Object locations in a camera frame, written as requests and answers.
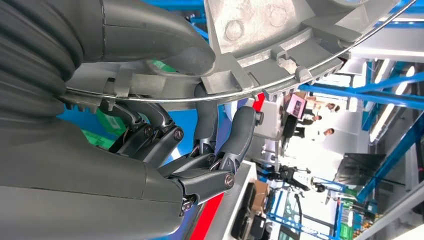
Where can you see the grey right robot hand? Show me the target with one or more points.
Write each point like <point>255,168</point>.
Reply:
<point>82,172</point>

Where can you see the green plastic crate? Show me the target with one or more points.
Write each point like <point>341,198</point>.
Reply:
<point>111,124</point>

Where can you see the red panel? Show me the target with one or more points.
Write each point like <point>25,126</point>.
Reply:
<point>205,218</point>

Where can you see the white table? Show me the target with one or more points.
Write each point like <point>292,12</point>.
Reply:
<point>232,205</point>

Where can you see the small cardboard box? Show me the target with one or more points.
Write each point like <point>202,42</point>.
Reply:
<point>261,195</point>

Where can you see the silver and black humanoid robot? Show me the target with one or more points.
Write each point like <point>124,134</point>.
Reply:
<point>291,179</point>

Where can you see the pink monitor screen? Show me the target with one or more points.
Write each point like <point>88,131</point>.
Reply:
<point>295,106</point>

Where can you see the person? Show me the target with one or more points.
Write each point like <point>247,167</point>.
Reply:
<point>329,106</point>
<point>314,135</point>
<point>308,120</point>

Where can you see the dark grey board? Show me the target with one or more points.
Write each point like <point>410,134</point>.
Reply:
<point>361,169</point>

